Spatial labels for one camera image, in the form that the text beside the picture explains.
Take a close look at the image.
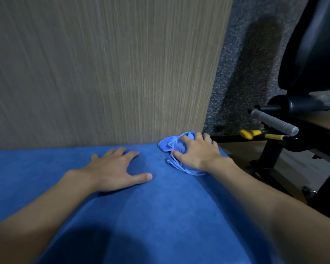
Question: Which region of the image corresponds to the person's right hand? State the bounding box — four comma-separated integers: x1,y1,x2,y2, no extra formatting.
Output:
171,132,235,174

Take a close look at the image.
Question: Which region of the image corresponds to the person's left hand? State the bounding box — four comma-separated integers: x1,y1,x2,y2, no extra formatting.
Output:
65,147,153,193

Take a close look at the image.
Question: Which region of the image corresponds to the blue microfibre cloth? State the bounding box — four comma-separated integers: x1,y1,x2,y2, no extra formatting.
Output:
158,131,209,176

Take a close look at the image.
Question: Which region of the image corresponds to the blue bench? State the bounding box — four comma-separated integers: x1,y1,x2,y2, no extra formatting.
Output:
0,143,285,264

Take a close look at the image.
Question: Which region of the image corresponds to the person's right forearm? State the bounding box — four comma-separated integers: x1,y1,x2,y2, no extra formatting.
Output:
209,157,330,264

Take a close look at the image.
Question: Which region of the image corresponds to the person's left forearm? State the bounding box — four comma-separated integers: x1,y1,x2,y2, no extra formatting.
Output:
0,169,98,264

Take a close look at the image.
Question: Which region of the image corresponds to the yellow adjustment pin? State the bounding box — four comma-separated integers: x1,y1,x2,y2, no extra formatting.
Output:
239,129,290,141

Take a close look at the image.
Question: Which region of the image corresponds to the black roller pad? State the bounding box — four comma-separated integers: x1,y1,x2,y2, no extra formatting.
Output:
267,94,326,116

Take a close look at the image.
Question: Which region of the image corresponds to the black backrest pad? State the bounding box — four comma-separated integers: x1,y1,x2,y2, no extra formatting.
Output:
278,0,330,94

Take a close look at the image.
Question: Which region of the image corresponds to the black exercise machine frame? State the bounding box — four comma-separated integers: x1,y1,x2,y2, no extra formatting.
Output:
211,103,330,224

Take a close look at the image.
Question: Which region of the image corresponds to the grey handle grip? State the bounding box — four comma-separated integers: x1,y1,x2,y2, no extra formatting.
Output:
250,108,300,137

